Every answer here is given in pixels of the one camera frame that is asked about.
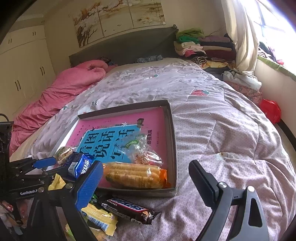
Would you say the white crumpled cloth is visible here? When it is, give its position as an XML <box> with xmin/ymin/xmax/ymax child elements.
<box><xmin>222</xmin><ymin>69</ymin><xmax>262</xmax><ymax>91</ymax></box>

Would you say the pink and blue book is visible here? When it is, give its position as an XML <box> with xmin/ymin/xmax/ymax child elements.
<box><xmin>66</xmin><ymin>106</ymin><xmax>168</xmax><ymax>188</ymax></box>

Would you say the brown Snickers bar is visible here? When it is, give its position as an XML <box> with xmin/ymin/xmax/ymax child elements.
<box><xmin>98</xmin><ymin>197</ymin><xmax>161</xmax><ymax>225</ymax></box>

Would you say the lilac patterned duvet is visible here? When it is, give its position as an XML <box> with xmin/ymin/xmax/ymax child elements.
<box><xmin>11</xmin><ymin>58</ymin><xmax>295</xmax><ymax>240</ymax></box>

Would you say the cream wardrobe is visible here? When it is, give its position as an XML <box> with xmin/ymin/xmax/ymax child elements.
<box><xmin>0</xmin><ymin>24</ymin><xmax>56</xmax><ymax>121</ymax></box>

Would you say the dark patterned pillow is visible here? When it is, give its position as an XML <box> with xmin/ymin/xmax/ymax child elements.
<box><xmin>136</xmin><ymin>55</ymin><xmax>163</xmax><ymax>63</ymax></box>

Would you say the clear red pastry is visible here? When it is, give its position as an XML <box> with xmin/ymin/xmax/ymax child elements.
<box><xmin>119</xmin><ymin>132</ymin><xmax>163</xmax><ymax>167</ymax></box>

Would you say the dark green headboard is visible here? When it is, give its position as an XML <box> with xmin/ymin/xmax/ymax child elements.
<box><xmin>69</xmin><ymin>25</ymin><xmax>178</xmax><ymax>67</ymax></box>

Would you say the black green candy packet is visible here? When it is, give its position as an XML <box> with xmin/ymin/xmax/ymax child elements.
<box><xmin>89</xmin><ymin>193</ymin><xmax>101</xmax><ymax>206</ymax></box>

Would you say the green bag yellow cake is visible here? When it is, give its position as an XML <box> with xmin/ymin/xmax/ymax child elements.
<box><xmin>48</xmin><ymin>173</ymin><xmax>66</xmax><ymax>191</ymax></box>

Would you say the cream curtain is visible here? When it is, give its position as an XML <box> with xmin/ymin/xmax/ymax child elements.
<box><xmin>221</xmin><ymin>0</ymin><xmax>258</xmax><ymax>74</ymax></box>

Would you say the blossom wall painting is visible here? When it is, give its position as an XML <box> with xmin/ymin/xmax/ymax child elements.
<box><xmin>70</xmin><ymin>0</ymin><xmax>166</xmax><ymax>48</ymax></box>

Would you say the blue biscuit packet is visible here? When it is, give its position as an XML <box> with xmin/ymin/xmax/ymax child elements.
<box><xmin>64</xmin><ymin>152</ymin><xmax>94</xmax><ymax>179</ymax></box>

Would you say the pink quilt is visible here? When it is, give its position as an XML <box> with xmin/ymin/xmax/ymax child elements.
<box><xmin>10</xmin><ymin>60</ymin><xmax>117</xmax><ymax>155</ymax></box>

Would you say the pile of folded clothes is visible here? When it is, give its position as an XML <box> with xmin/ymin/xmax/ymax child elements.
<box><xmin>174</xmin><ymin>28</ymin><xmax>236</xmax><ymax>70</ymax></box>

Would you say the dark shallow cardboard tray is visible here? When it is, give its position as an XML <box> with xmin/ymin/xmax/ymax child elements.
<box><xmin>51</xmin><ymin>100</ymin><xmax>177</xmax><ymax>197</ymax></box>

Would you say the yellow Alpenliebe candy bag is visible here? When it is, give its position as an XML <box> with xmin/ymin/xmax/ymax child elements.
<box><xmin>81</xmin><ymin>204</ymin><xmax>118</xmax><ymax>236</ymax></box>

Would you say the orange egg roll pack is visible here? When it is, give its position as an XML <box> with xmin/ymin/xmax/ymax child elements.
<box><xmin>103</xmin><ymin>162</ymin><xmax>171</xmax><ymax>189</ymax></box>

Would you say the red plastic bag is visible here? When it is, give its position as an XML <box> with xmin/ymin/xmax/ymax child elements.
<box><xmin>259</xmin><ymin>99</ymin><xmax>281</xmax><ymax>124</ymax></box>

